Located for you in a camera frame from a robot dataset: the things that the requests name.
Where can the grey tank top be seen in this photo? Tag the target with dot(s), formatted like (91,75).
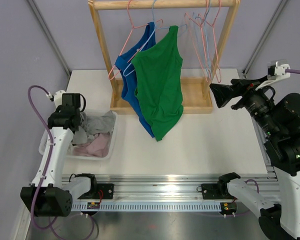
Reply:
(92,125)

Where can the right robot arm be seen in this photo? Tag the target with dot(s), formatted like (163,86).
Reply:
(280,123)

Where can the blue tank top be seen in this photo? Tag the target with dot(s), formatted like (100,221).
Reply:
(129,76)

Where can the mauve pink tank top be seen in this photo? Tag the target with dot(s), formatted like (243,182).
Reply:
(98,148)

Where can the green tank top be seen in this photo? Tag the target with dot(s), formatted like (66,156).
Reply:
(158,91)

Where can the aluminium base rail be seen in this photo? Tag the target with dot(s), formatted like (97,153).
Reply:
(157,188)

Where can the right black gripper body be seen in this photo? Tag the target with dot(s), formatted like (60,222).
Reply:
(256,102)

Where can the wooden clothes rack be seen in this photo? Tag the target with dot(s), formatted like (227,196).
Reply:
(196,94)

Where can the white slotted cable duct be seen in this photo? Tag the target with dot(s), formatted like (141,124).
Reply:
(126,206)

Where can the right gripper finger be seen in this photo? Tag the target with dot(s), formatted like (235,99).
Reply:
(224,93)
(245,83)

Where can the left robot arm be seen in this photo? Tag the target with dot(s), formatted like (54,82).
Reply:
(46,196)

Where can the blue hanger of mauve top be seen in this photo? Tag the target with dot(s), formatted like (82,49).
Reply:
(204,37)

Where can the pink hanger of striped top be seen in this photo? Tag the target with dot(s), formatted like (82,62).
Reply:
(215,37)

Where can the white plastic basket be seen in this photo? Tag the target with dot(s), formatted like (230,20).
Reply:
(112,142)

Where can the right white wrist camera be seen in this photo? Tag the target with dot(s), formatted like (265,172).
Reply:
(276,72)

